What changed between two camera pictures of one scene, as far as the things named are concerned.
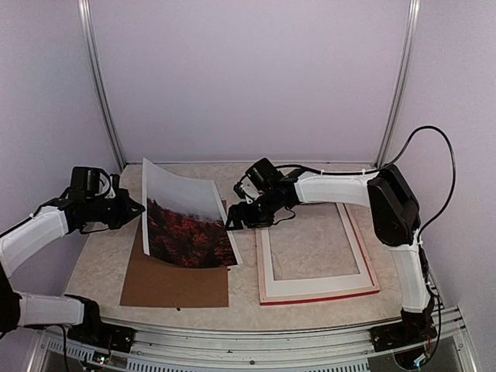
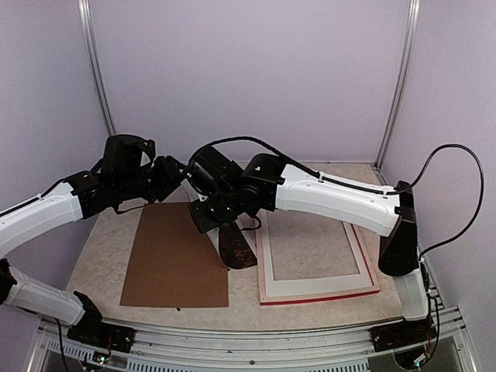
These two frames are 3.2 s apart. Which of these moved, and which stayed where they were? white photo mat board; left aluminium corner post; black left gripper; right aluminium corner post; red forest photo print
Moved: black left gripper; red forest photo print
Stayed: right aluminium corner post; white photo mat board; left aluminium corner post
